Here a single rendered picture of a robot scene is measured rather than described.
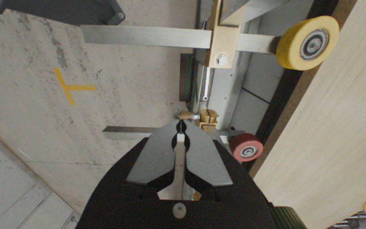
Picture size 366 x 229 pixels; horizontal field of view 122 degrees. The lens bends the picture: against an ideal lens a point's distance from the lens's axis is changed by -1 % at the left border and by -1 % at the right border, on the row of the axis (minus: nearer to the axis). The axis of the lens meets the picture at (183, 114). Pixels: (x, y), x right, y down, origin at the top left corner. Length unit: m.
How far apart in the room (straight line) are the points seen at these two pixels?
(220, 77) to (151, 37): 0.35
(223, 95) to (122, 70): 0.99
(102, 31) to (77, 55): 1.17
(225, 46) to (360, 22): 0.21
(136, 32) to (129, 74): 0.98
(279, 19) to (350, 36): 0.20
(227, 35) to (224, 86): 0.31
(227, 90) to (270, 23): 0.26
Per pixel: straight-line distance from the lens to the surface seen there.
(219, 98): 0.56
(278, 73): 0.43
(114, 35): 0.29
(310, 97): 0.35
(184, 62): 0.41
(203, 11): 0.43
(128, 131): 0.36
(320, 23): 0.30
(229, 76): 0.54
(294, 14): 0.46
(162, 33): 0.26
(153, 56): 1.14
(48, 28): 1.60
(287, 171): 0.52
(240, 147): 0.33
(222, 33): 0.26
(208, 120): 0.30
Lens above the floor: 1.11
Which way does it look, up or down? 61 degrees down
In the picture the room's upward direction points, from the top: 179 degrees clockwise
